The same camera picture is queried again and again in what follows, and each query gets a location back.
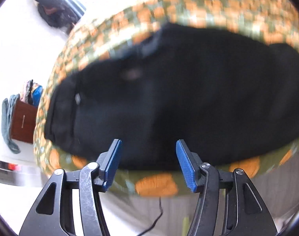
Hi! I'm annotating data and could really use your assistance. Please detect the black pants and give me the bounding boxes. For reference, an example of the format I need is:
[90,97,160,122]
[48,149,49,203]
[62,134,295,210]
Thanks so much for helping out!
[44,23,299,171]

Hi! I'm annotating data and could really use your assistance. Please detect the green object on floor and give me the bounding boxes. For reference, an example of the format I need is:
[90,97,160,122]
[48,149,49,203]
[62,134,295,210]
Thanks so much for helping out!
[181,216,190,236]

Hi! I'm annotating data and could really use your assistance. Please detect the brown wooden nightstand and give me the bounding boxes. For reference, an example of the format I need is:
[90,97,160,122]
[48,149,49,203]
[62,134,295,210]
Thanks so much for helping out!
[10,100,37,144]

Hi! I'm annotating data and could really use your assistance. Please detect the clothes pile on nightstand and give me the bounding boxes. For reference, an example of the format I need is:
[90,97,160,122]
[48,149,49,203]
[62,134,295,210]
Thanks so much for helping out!
[20,79,43,107]

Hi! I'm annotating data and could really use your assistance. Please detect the olive orange floral quilt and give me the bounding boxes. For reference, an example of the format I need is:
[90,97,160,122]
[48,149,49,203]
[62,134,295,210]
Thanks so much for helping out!
[34,0,299,196]

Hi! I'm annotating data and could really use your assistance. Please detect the dark bags hanging on wall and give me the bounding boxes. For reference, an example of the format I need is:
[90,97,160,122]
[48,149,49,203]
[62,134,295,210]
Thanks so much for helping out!
[34,0,80,35]

